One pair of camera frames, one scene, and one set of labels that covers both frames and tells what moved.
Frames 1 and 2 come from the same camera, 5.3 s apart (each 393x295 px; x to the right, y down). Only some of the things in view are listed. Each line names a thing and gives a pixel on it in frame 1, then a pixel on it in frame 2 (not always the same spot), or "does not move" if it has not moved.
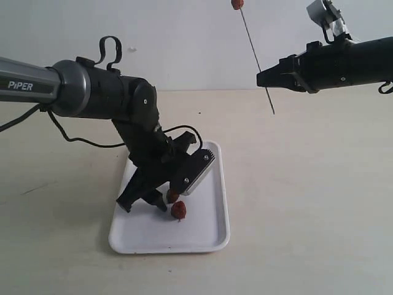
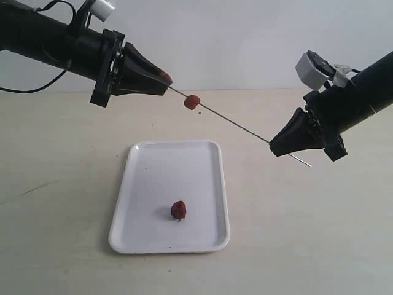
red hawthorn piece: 237,4 -> 191,102
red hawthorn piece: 178,210 does not move
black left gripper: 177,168 -> 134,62
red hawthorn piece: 172,195 -> 165,76
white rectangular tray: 148,228 does not move
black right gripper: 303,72 -> 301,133
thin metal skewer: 257,59 -> 237,124
